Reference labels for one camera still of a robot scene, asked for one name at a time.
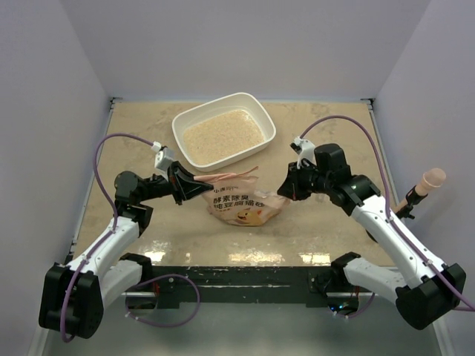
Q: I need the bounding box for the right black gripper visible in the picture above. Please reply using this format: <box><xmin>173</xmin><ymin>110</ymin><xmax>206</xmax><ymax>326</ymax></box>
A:
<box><xmin>278</xmin><ymin>159</ymin><xmax>332</xmax><ymax>201</ymax></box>

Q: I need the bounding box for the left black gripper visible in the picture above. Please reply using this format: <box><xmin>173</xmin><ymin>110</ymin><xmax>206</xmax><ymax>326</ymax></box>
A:
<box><xmin>139</xmin><ymin>161</ymin><xmax>213</xmax><ymax>205</ymax></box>

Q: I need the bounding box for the orange cat litter bag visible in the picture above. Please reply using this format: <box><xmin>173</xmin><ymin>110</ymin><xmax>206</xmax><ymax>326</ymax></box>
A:
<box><xmin>194</xmin><ymin>167</ymin><xmax>290</xmax><ymax>227</ymax></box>

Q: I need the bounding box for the white litter box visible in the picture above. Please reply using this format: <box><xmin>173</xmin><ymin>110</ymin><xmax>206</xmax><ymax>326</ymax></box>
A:
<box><xmin>171</xmin><ymin>92</ymin><xmax>277</xmax><ymax>172</ymax></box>

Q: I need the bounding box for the beige litter scoop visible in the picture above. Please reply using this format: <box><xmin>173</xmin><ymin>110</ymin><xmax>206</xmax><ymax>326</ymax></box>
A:
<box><xmin>396</xmin><ymin>168</ymin><xmax>446</xmax><ymax>219</ymax></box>

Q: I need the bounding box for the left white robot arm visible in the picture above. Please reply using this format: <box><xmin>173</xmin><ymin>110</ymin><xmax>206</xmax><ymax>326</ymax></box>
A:
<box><xmin>39</xmin><ymin>162</ymin><xmax>213</xmax><ymax>343</ymax></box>

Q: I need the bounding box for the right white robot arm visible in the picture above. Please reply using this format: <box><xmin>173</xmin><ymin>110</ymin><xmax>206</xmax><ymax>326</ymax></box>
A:
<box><xmin>278</xmin><ymin>138</ymin><xmax>466</xmax><ymax>330</ymax></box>

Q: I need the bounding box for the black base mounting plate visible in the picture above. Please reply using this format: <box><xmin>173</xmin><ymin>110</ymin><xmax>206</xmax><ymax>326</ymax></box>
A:
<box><xmin>129</xmin><ymin>266</ymin><xmax>371</xmax><ymax>314</ymax></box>

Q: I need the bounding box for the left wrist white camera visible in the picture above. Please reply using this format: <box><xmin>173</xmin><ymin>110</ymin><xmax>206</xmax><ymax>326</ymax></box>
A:
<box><xmin>151</xmin><ymin>141</ymin><xmax>174</xmax><ymax>176</ymax></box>

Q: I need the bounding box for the wrist white camera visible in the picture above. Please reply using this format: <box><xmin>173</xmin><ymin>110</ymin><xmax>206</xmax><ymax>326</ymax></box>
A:
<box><xmin>290</xmin><ymin>136</ymin><xmax>315</xmax><ymax>169</ymax></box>
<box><xmin>151</xmin><ymin>141</ymin><xmax>174</xmax><ymax>176</ymax></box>

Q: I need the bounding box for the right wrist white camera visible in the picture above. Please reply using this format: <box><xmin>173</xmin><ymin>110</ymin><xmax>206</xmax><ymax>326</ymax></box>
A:
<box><xmin>290</xmin><ymin>136</ymin><xmax>315</xmax><ymax>169</ymax></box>

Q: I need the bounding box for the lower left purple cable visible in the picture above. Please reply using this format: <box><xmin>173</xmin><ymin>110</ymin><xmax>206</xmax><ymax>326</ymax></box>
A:
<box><xmin>125</xmin><ymin>275</ymin><xmax>201</xmax><ymax>328</ymax></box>

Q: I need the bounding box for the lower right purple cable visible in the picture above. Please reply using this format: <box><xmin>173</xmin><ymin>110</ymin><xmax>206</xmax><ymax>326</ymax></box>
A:
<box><xmin>333</xmin><ymin>289</ymin><xmax>376</xmax><ymax>319</ymax></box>

